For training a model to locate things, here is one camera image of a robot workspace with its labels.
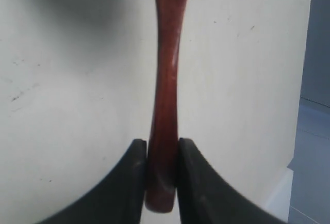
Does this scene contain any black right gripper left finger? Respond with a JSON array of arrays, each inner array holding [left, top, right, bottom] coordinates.
[[41, 139, 146, 224]]

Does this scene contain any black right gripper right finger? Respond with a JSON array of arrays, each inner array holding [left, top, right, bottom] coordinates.
[[177, 138, 283, 224]]

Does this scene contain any dark red wooden spoon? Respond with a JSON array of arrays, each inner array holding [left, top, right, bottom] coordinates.
[[145, 0, 187, 214]]

